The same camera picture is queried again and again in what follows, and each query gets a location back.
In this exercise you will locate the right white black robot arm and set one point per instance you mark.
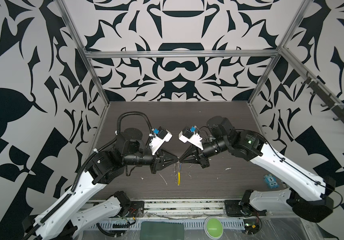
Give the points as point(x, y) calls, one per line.
point(307, 195)

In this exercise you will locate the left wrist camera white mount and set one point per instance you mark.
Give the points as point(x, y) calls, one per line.
point(160, 135)

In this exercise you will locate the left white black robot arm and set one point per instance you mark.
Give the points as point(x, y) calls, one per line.
point(65, 220)

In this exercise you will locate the green round button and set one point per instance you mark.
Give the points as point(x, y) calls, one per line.
point(213, 228)

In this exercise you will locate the blue connector block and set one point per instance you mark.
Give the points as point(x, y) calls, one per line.
point(271, 181)

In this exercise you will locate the dark green pad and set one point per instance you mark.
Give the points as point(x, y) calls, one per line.
point(161, 231)

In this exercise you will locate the black wall hook rack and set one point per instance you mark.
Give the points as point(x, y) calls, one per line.
point(330, 100)

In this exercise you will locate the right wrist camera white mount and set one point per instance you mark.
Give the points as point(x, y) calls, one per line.
point(191, 135)

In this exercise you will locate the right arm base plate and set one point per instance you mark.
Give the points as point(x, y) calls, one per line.
point(238, 208)

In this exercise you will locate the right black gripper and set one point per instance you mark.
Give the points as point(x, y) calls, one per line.
point(201, 158)

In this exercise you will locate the small circuit board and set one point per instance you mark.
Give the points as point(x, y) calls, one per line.
point(252, 226)

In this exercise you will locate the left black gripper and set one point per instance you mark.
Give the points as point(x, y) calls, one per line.
point(159, 155)

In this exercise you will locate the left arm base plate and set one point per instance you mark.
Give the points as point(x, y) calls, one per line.
point(136, 209)

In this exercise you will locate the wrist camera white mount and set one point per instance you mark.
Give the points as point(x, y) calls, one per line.
point(191, 135)
point(160, 135)

